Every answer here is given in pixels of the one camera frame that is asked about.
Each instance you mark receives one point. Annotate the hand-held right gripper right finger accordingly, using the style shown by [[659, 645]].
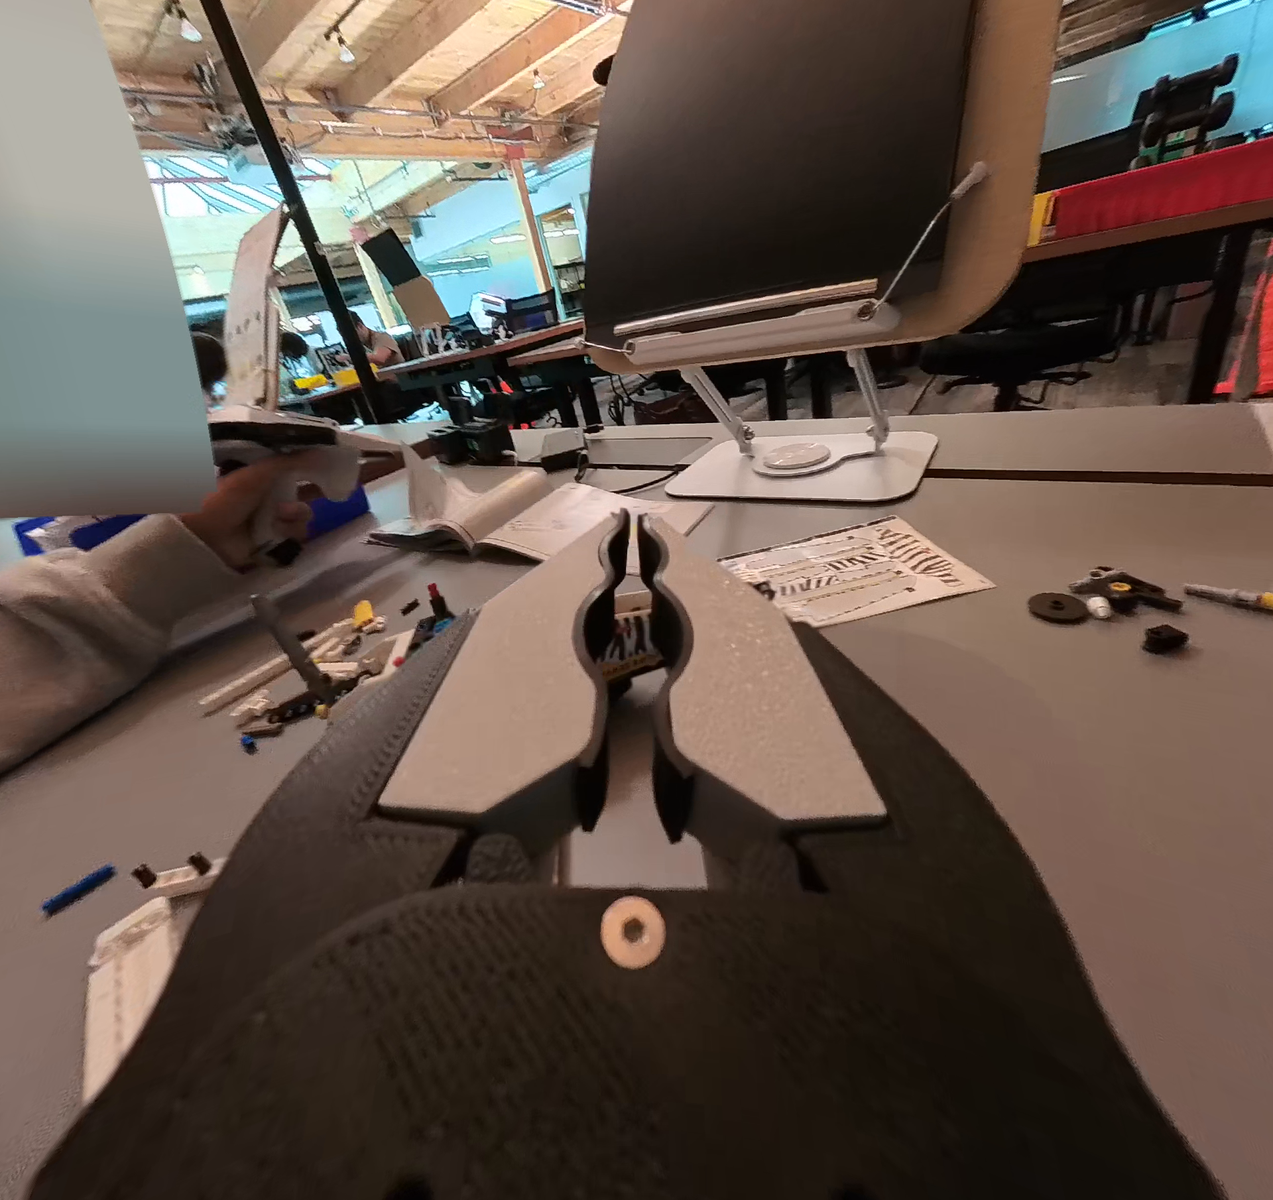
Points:
[[765, 723]]

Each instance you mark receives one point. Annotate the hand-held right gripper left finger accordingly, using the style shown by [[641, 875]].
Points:
[[497, 723]]

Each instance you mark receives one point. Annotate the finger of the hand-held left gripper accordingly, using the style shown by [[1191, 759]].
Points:
[[333, 475], [367, 442]]

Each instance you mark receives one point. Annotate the zebra striped lego helicopter model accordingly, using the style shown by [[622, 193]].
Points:
[[398, 652]]

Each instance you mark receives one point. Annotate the lego instruction booklet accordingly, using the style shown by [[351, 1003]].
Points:
[[536, 524]]

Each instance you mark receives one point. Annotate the person's left forearm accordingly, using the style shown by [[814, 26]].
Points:
[[90, 623]]

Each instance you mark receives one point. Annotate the yellow lego panel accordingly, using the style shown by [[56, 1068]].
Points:
[[367, 615]]

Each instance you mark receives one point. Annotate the black round lego disc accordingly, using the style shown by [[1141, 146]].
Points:
[[1057, 607]]

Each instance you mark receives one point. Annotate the small black lego assembly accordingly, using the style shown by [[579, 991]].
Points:
[[1129, 587]]

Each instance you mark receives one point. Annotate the small black lego piece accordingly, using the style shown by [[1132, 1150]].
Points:
[[1165, 637]]

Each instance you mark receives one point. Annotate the white lego panel piece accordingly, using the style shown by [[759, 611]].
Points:
[[139, 981]]

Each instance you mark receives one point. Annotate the blue lego pin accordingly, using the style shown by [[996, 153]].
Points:
[[77, 889]]

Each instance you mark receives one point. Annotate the grey lego axle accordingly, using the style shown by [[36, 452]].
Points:
[[1229, 596]]

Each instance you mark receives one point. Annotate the person's left hand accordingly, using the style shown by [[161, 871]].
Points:
[[228, 524]]

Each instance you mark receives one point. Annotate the blue storage bin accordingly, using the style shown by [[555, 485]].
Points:
[[340, 513]]

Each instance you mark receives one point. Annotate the white printed board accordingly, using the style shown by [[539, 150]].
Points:
[[253, 325]]

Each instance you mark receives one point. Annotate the black charger box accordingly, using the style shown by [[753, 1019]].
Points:
[[477, 442]]

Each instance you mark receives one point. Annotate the black and tan board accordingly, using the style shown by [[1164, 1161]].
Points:
[[407, 275]]

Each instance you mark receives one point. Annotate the long brown office table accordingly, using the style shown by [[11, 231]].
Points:
[[517, 350]]

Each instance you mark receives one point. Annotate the zebra sticker sheet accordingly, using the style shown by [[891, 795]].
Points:
[[875, 562]]

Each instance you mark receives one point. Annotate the silver tablet stand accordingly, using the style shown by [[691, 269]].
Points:
[[875, 464]]

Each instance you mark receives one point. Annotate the black metal pole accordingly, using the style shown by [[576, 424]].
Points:
[[268, 145]]

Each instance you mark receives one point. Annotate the black office chair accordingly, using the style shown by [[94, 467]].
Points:
[[1014, 350]]

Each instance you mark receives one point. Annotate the black tablet in tan case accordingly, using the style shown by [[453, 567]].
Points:
[[775, 126]]

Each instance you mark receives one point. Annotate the yellow storage bin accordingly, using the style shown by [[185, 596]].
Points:
[[1042, 218]]

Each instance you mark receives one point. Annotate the wooden table with bins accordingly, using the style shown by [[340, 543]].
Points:
[[1143, 254]]

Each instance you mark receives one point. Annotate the red storage bin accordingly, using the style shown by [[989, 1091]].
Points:
[[1164, 191]]

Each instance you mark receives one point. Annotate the black dumbbell rack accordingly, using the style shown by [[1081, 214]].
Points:
[[1188, 110]]

